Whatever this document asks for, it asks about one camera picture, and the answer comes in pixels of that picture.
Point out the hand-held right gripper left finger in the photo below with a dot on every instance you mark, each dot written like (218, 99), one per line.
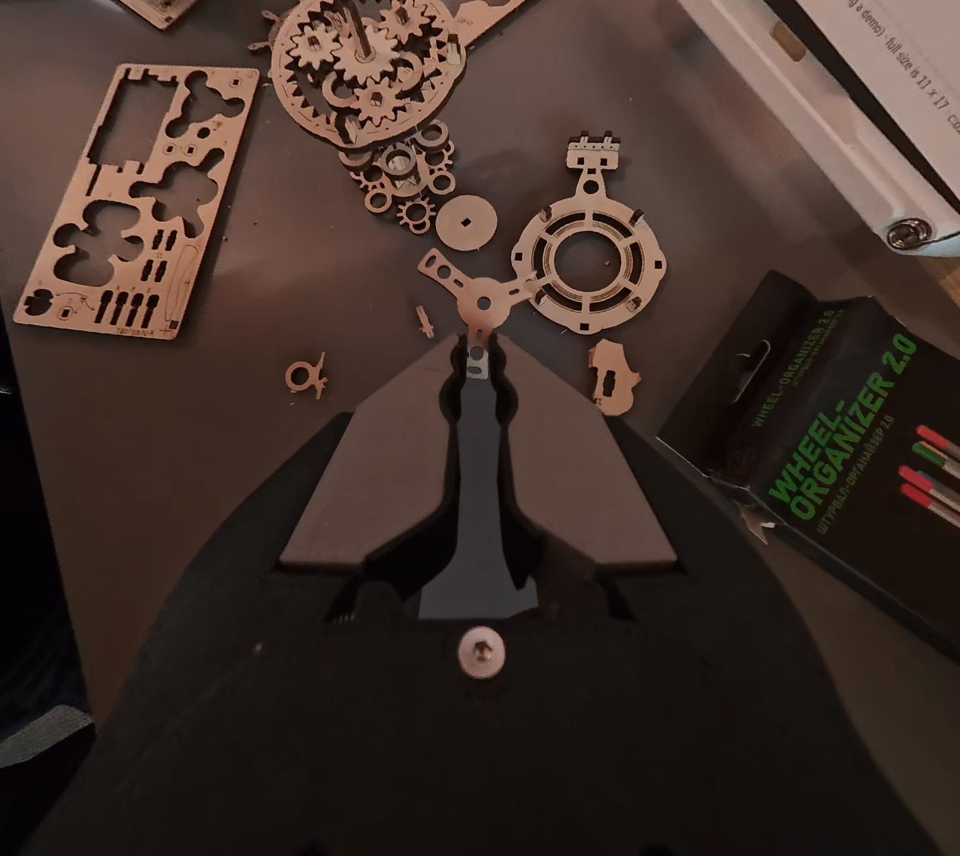
(375, 481)

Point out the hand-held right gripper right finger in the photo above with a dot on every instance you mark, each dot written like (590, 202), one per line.
(585, 481)

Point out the three-arm wooden part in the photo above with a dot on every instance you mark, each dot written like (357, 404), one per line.
(484, 305)

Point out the round wooden frame with tab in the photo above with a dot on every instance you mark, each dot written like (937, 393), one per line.
(532, 253)

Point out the black model kit box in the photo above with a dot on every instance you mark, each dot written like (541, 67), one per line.
(825, 459)

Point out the small wooden piece with holes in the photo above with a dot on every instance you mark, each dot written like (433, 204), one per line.
(611, 376)

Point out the small wooden loop piece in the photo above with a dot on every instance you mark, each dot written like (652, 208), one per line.
(304, 376)

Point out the tiny wooden peg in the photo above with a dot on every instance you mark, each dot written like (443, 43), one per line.
(426, 324)

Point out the large punched-out wooden sheet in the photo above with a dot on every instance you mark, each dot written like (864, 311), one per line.
(217, 114)

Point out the round wooden gear assembly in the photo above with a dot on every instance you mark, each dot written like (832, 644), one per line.
(367, 65)

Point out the wooden disc with square hole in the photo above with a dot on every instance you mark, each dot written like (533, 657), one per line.
(484, 226)

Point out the cluster of small wooden rings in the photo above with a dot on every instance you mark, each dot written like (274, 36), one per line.
(394, 170)

